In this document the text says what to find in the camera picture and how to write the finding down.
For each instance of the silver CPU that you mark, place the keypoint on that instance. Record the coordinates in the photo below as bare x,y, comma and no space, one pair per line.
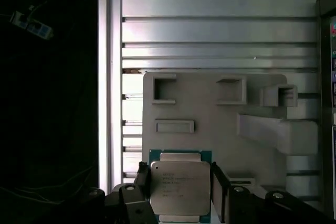
181,182

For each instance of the open black PC case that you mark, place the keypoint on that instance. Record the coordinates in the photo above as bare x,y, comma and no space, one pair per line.
324,103

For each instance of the white power strip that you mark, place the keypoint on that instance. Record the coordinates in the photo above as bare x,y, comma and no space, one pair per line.
39,28

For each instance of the grey parts rack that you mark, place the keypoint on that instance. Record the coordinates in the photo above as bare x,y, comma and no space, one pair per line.
210,140

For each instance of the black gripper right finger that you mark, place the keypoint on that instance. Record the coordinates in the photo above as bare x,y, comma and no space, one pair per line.
236,205

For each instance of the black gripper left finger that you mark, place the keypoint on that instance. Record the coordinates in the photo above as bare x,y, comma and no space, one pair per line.
131,203

